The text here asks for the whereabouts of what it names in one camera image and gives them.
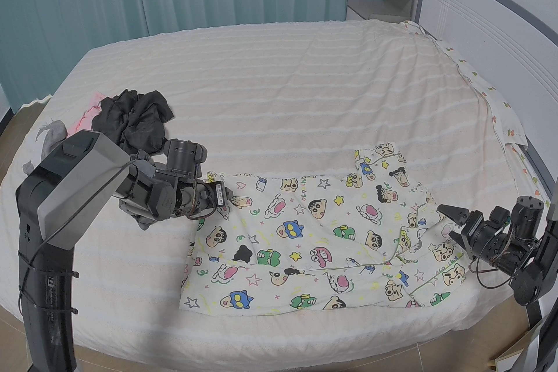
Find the bed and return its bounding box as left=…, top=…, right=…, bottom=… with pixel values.
left=0, top=0, right=558, bottom=355

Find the grey white garment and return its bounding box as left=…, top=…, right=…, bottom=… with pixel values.
left=23, top=119, right=70, bottom=176

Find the dark grey garment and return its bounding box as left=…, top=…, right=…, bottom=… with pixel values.
left=118, top=205, right=153, bottom=232

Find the pink garment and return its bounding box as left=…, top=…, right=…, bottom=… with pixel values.
left=70, top=92, right=105, bottom=133

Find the white printed pyjama top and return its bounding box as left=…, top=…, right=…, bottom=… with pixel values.
left=179, top=142, right=469, bottom=312

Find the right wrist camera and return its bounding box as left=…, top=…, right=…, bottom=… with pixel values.
left=490, top=207, right=512, bottom=227

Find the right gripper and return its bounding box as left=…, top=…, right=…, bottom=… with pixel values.
left=437, top=205, right=496, bottom=262

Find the white wood-edged cabinet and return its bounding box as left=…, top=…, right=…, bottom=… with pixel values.
left=488, top=327, right=541, bottom=372

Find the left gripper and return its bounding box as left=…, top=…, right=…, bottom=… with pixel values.
left=190, top=180, right=235, bottom=214

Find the black garment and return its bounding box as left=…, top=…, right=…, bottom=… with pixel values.
left=92, top=89, right=175, bottom=157

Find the black cable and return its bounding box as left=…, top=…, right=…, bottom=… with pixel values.
left=468, top=261, right=513, bottom=289
left=17, top=157, right=133, bottom=314

